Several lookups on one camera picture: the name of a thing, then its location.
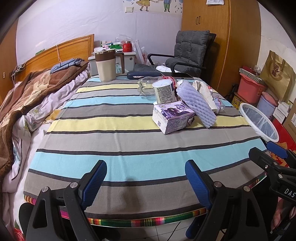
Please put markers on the white floral bedsheet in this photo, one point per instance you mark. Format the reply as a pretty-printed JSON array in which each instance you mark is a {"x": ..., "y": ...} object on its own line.
[{"x": 21, "y": 138}]

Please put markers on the red jar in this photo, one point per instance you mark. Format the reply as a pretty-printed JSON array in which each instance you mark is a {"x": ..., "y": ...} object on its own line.
[{"x": 127, "y": 46}]

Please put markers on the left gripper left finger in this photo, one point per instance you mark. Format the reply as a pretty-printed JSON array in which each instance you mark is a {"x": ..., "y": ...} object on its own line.
[{"x": 46, "y": 219}]

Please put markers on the white plastic bag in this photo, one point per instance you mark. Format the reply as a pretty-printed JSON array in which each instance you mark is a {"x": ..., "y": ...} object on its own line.
[{"x": 141, "y": 54}]

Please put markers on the black office chair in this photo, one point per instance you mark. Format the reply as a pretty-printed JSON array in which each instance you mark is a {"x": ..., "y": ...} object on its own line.
[{"x": 193, "y": 70}]

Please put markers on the folded blue clothes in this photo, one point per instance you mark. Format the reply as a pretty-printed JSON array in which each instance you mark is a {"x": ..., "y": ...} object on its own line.
[{"x": 66, "y": 64}]

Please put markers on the brown blanket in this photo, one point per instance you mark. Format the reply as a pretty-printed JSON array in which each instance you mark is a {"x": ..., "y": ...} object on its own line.
[{"x": 30, "y": 93}]

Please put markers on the white rimmed trash bin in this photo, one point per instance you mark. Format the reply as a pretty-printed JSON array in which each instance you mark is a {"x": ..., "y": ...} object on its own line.
[{"x": 259, "y": 122}]

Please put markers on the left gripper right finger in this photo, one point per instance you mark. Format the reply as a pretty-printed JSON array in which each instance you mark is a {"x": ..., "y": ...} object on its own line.
[{"x": 234, "y": 210}]

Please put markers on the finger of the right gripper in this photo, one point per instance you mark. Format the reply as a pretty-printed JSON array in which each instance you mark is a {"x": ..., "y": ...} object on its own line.
[{"x": 277, "y": 150}]

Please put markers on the white cylindrical paper cup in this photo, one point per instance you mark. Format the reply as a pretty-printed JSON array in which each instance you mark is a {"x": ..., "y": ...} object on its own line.
[{"x": 164, "y": 91}]

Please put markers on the cream crumpled paper bag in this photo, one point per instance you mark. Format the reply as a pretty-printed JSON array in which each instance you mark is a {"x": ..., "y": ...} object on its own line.
[{"x": 207, "y": 93}]

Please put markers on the wooden bed headboard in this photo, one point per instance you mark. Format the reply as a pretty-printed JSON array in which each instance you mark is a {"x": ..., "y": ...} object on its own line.
[{"x": 81, "y": 47}]

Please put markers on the wooden wardrobe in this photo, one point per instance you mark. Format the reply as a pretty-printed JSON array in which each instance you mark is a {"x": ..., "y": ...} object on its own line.
[{"x": 237, "y": 25}]

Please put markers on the cartoon wall poster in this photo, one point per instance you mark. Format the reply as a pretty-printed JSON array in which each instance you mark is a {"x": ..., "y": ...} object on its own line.
[{"x": 172, "y": 7}]

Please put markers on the dark blue glasses case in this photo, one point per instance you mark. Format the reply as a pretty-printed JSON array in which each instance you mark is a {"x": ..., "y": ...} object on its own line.
[{"x": 142, "y": 74}]

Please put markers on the pink plastic bucket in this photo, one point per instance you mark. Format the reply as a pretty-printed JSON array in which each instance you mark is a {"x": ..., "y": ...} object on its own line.
[{"x": 250, "y": 90}]

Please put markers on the yellow patterned box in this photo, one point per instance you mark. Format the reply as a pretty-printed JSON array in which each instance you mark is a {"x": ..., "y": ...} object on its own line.
[{"x": 237, "y": 100}]

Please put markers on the grey chair cushion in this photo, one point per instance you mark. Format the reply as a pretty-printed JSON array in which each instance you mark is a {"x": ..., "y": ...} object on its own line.
[{"x": 190, "y": 48}]

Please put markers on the clear crumpled plastic bottle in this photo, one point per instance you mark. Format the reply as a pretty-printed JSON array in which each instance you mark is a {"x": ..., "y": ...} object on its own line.
[{"x": 145, "y": 87}]

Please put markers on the white wall switch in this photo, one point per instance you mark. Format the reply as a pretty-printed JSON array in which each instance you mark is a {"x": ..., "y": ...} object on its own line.
[{"x": 128, "y": 9}]

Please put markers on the golden paper gift bag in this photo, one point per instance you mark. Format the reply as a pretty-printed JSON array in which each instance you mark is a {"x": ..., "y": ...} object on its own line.
[{"x": 278, "y": 75}]

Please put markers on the white bedside cabinet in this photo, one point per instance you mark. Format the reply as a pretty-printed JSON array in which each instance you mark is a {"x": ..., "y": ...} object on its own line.
[{"x": 129, "y": 63}]

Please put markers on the cardboard box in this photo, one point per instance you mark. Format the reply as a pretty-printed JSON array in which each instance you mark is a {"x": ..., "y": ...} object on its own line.
[{"x": 290, "y": 122}]

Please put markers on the purple milk carton box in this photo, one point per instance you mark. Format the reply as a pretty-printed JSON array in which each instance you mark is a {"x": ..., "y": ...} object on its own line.
[{"x": 171, "y": 117}]

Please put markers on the striped tablecloth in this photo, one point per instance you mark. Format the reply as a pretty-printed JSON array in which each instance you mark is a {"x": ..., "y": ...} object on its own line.
[{"x": 145, "y": 183}]

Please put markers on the beige brown lidded pitcher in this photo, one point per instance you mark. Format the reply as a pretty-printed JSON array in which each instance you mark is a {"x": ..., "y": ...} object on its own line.
[{"x": 106, "y": 64}]

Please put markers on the lilac lidded bucket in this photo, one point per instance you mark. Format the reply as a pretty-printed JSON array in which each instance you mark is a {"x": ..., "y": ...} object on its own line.
[{"x": 267, "y": 104}]

